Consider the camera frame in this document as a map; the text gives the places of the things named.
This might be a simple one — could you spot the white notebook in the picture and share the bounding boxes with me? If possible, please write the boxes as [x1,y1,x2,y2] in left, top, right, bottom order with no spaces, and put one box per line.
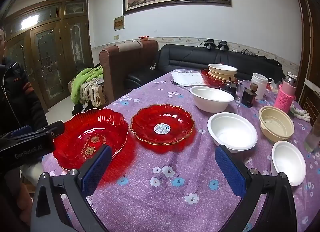
[171,70,209,87]

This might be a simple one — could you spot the person's body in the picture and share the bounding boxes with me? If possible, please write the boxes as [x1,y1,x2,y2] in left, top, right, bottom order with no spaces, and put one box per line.
[0,27,49,136]

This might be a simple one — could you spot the bottle with pink knitted sleeve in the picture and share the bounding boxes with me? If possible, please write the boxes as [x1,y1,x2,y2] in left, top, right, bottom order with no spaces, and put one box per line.
[274,72,298,114]

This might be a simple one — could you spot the clear plastic bottle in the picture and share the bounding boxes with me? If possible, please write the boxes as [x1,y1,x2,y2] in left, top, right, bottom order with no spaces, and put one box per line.
[304,121,320,153]

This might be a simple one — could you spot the small white foam bowl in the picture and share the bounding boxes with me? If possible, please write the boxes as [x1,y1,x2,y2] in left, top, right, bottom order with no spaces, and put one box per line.
[271,141,307,187]

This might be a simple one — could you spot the red plate with gold print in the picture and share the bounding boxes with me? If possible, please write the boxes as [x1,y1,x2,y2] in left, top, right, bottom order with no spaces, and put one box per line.
[53,108,129,172]

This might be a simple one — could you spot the beige plastic bowl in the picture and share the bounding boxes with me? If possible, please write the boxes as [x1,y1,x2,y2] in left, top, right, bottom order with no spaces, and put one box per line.
[258,106,295,144]

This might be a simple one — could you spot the brown armchair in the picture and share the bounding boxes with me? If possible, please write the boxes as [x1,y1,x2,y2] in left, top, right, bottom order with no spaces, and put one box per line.
[99,40,159,104]

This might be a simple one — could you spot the black pen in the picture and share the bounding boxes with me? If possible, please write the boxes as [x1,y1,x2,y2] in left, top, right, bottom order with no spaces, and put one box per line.
[170,80,191,90]

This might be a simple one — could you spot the small black box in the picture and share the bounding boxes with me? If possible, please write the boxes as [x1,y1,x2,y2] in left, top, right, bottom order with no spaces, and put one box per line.
[241,83,258,108]

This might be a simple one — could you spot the purple floral tablecloth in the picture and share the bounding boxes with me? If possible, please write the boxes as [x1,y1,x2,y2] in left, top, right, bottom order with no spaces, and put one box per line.
[42,68,320,232]

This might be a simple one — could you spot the small wall calendar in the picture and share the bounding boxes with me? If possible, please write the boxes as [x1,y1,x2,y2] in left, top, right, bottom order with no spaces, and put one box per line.
[113,15,125,31]

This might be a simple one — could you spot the white work gloves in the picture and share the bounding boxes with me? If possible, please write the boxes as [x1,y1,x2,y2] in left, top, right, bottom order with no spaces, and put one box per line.
[289,104,311,123]

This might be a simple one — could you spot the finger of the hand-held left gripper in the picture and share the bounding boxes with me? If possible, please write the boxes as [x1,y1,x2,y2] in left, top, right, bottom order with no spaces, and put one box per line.
[32,120,66,139]

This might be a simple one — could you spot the black cables on sofa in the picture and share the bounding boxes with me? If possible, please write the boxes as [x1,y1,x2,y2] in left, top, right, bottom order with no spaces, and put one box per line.
[241,48,276,60]

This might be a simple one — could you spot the red plate under bowls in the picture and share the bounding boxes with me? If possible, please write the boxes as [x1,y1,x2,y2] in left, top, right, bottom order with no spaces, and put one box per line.
[200,69,238,87]

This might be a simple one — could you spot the black leather sofa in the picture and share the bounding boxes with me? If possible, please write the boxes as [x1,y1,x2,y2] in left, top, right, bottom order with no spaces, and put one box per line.
[125,44,286,90]

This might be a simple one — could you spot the patterned blanket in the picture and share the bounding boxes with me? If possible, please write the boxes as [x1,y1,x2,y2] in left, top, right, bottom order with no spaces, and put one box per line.
[79,81,106,108]

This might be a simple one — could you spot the beige bowl in stack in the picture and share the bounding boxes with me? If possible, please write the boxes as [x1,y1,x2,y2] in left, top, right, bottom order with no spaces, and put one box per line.
[208,71,237,82]

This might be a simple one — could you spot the large white foam bowl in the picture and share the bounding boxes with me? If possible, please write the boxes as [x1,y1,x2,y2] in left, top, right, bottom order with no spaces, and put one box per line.
[189,86,235,113]

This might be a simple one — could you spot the white plastic jar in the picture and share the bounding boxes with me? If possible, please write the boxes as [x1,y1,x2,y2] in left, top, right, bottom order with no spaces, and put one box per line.
[251,73,269,100]

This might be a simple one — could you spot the wooden glass-panel doors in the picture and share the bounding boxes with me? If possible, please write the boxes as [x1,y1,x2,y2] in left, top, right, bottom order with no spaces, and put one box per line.
[4,0,94,113]

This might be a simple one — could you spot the green jacket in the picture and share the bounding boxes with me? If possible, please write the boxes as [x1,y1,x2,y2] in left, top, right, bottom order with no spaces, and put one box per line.
[70,65,104,105]

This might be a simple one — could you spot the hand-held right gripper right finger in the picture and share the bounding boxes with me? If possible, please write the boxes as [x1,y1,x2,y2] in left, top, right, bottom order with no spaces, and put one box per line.
[215,144,298,232]

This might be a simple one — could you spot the wooden door frame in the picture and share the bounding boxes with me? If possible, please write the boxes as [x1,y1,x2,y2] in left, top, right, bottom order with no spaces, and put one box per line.
[287,0,320,122]

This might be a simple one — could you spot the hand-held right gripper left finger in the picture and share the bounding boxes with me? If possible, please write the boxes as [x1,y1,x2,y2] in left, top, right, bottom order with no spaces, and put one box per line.
[30,144,112,232]

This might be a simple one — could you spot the red plate with round sticker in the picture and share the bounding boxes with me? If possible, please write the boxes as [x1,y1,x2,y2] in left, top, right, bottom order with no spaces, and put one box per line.
[130,104,195,146]

